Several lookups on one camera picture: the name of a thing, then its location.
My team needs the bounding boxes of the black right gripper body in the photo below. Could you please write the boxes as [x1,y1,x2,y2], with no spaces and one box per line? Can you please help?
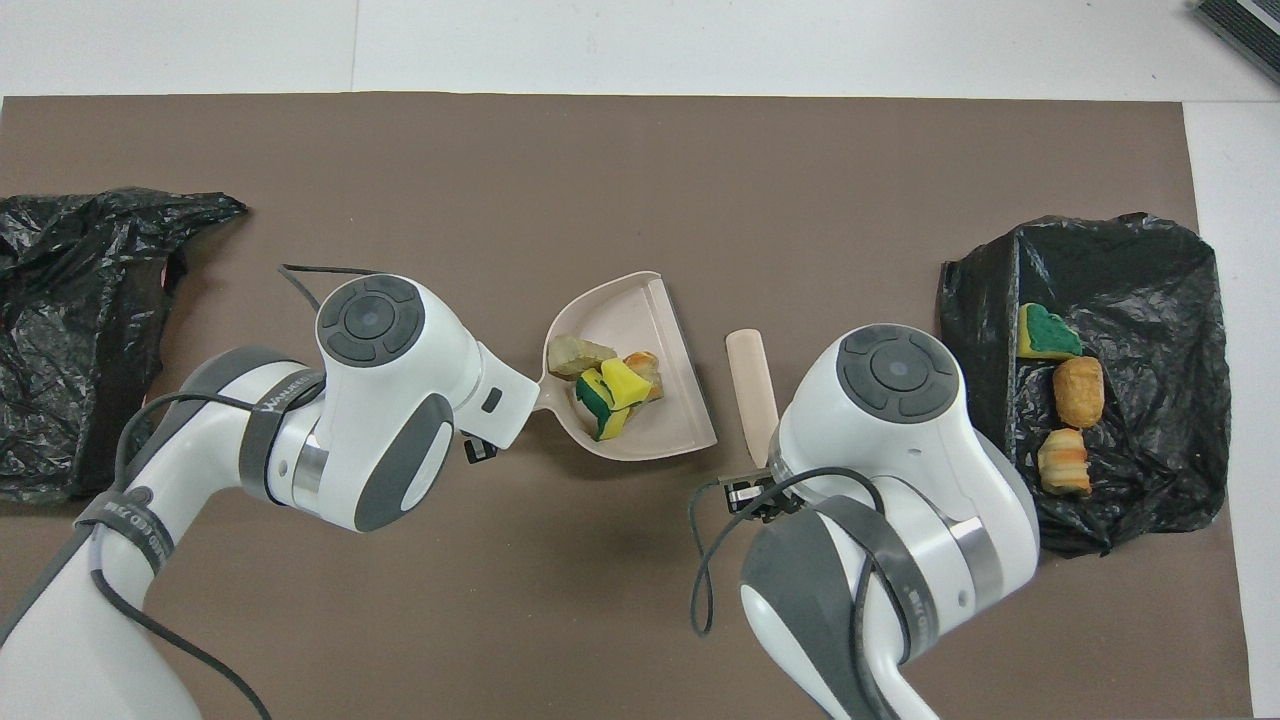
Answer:
[722,470,801,523]

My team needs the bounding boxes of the beige hand brush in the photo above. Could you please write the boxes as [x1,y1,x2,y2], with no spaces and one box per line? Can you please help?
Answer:
[726,329,781,471]

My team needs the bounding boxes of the yellow green sponge piece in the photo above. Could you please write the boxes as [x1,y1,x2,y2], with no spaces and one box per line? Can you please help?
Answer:
[1017,302,1084,361]
[574,360,656,442]

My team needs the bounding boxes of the toy croissant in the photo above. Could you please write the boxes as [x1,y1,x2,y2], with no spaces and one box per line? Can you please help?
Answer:
[1037,428,1093,497]
[547,336,618,379]
[622,350,665,404]

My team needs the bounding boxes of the beige plastic dustpan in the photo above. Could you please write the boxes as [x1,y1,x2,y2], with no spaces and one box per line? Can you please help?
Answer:
[535,271,718,463]

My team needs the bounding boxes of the brown toy bread roll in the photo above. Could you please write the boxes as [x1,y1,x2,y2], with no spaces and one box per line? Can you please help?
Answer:
[1052,356,1106,429]

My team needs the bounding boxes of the black bag lined bin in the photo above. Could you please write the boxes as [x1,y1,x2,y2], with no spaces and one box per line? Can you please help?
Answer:
[937,212,1233,558]
[0,187,249,504]

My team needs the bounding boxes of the brown table mat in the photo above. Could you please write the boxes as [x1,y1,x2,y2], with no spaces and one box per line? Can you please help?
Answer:
[0,92,1256,720]

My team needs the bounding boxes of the dark grey ribbed device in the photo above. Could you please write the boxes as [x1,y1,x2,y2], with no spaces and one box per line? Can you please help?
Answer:
[1192,0,1280,86]

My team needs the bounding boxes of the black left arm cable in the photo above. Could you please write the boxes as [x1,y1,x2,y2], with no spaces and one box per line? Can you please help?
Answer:
[88,263,401,720]

